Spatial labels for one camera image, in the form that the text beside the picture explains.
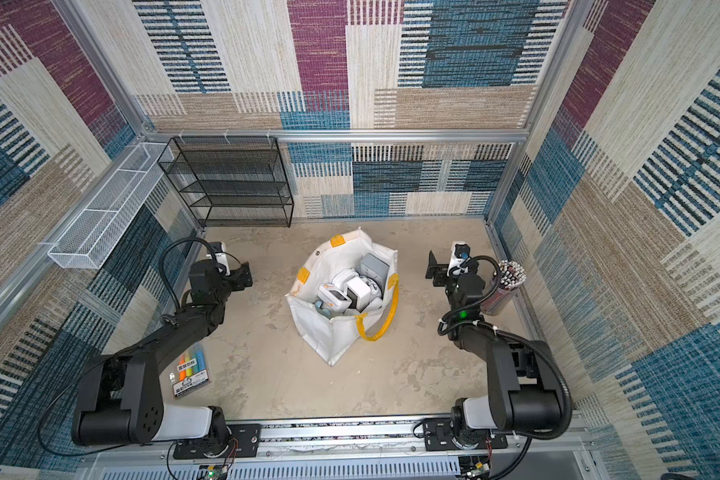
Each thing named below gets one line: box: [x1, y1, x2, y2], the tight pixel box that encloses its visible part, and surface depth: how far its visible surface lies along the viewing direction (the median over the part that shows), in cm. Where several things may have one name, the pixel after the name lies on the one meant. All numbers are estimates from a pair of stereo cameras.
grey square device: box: [356, 252, 390, 300], surface depth 92 cm
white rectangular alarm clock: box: [345, 276, 371, 312], surface depth 89 cm
